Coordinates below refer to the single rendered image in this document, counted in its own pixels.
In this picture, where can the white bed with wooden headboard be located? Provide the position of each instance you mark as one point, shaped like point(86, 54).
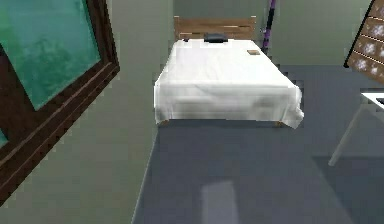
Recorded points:
point(220, 80)

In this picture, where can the dark blue pillow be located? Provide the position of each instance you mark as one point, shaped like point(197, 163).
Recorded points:
point(216, 37)

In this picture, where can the small brown flat object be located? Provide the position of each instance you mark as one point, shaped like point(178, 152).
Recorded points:
point(253, 52)

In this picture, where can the purple and black pole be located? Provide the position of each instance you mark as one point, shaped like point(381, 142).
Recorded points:
point(267, 26)

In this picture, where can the dark brown framed window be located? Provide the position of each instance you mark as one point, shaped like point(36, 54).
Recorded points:
point(50, 66)

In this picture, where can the white table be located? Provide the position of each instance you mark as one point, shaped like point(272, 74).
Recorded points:
point(360, 120)

